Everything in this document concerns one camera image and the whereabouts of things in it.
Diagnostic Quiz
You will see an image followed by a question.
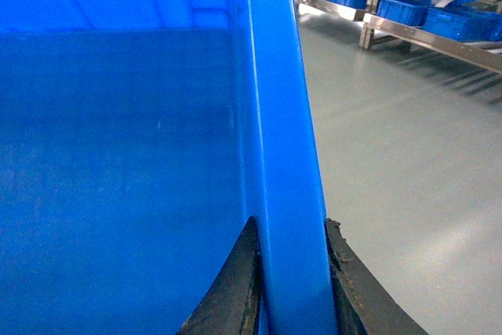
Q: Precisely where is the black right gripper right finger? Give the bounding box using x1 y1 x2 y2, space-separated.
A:
325 219 426 334

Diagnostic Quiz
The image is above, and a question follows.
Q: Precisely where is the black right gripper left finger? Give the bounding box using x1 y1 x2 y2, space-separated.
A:
177 217 262 335

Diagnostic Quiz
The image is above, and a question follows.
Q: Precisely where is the large blue plastic crate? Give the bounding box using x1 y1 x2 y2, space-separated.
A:
1 0 337 334

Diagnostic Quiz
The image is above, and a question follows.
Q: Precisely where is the stainless steel roller shelf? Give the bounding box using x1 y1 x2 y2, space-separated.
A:
294 0 501 74

